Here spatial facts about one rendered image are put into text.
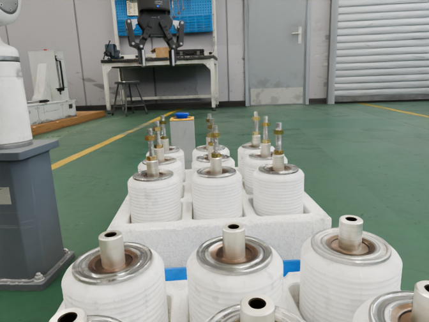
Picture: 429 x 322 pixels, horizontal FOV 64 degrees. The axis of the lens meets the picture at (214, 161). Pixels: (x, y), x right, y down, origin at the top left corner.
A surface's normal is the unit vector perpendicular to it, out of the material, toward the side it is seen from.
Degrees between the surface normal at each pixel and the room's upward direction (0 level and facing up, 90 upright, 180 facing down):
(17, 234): 90
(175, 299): 0
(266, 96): 90
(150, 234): 90
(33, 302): 0
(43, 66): 69
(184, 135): 90
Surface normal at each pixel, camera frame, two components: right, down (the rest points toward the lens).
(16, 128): 0.86, 0.09
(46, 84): 1.00, -0.02
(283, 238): 0.06, 0.22
